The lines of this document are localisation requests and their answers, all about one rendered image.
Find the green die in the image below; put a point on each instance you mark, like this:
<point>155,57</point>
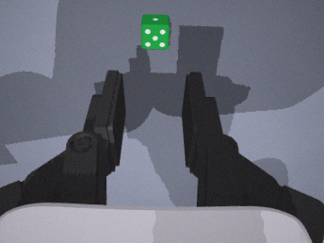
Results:
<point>155,31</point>

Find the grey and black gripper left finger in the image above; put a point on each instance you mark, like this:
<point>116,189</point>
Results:
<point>89,157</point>

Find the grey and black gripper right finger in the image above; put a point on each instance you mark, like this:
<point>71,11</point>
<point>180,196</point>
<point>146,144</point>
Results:
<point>224,175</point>

